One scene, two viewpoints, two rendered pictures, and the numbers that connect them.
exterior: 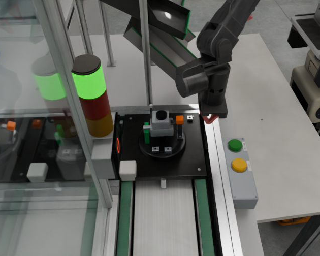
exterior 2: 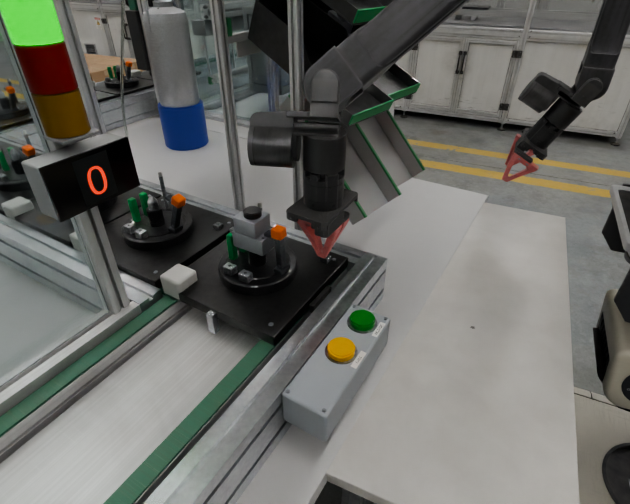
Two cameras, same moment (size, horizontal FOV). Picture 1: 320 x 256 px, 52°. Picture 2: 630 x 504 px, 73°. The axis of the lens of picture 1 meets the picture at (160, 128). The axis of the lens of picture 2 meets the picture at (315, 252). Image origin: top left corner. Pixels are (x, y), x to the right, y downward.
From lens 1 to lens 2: 0.52 m
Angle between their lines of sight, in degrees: 26
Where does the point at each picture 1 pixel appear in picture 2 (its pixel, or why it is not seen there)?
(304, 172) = (489, 446)
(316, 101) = (623, 355)
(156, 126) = (238, 227)
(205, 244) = (176, 435)
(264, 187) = (389, 429)
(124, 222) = (111, 342)
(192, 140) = (301, 286)
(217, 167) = (303, 337)
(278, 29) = not seen: outside the picture
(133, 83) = not seen: hidden behind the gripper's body
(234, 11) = (365, 31)
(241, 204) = (299, 416)
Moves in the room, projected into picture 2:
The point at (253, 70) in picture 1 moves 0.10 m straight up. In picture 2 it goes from (514, 259) to (526, 222)
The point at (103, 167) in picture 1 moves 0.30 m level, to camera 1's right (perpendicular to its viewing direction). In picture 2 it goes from (37, 186) to (237, 262)
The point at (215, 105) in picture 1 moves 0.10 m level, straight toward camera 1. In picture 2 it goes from (315, 208) to (259, 236)
